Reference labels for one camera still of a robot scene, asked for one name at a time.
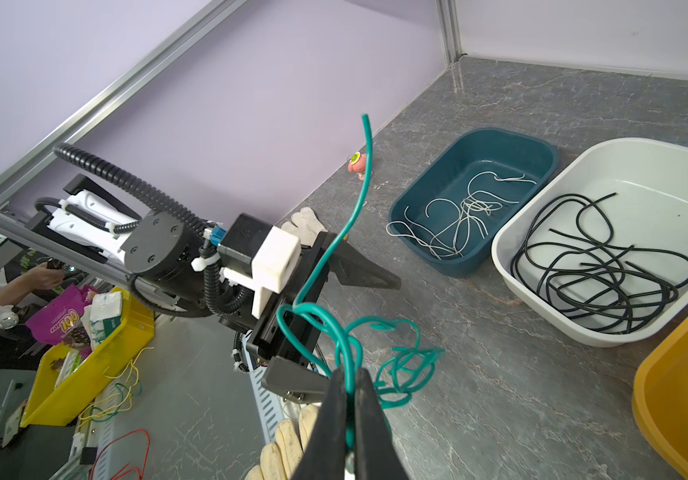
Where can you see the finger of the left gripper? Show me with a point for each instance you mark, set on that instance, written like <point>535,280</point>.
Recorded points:
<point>354,269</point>
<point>294,382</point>

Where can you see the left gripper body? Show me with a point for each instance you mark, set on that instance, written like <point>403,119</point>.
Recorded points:
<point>296,312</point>

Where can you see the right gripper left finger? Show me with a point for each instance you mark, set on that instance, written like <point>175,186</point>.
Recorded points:
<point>324,456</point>

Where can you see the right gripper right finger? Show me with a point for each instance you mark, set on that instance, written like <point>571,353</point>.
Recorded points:
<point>374,453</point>

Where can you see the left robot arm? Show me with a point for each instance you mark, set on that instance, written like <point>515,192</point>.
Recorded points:
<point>119,218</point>

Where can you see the bystander hand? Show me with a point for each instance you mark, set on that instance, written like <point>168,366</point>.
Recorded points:
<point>41,278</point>

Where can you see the beige leather glove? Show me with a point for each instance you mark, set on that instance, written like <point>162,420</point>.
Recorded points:
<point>280,458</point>

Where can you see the white knit glove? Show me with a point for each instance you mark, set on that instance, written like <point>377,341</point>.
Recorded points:
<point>305,225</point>

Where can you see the teal plastic bin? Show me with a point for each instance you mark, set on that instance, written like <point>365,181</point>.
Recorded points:
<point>451,213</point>

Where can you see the pink toy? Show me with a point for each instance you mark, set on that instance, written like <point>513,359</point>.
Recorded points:
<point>357,164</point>

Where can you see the purple snack bag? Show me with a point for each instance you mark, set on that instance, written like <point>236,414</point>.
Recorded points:
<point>50,324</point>

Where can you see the yellow parts bin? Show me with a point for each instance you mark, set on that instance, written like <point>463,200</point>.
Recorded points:
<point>53,403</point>

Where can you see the white plastic bin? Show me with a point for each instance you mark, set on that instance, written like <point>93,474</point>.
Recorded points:
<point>601,253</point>

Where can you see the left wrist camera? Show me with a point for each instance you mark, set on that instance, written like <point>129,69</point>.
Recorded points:
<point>258,256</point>

